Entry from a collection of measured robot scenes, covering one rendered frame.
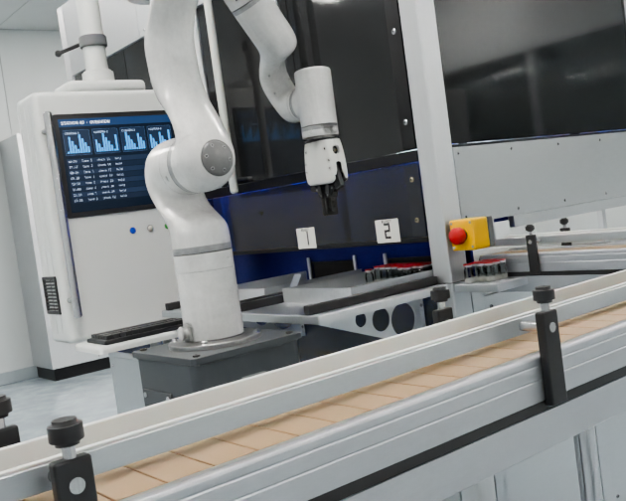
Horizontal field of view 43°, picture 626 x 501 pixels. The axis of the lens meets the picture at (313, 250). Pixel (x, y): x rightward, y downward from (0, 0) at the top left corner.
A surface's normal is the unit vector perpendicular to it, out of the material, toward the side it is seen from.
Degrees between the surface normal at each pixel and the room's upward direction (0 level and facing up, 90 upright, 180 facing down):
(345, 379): 90
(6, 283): 90
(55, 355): 90
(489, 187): 90
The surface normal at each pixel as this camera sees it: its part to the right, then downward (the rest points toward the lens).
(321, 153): -0.69, 0.12
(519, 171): 0.61, -0.04
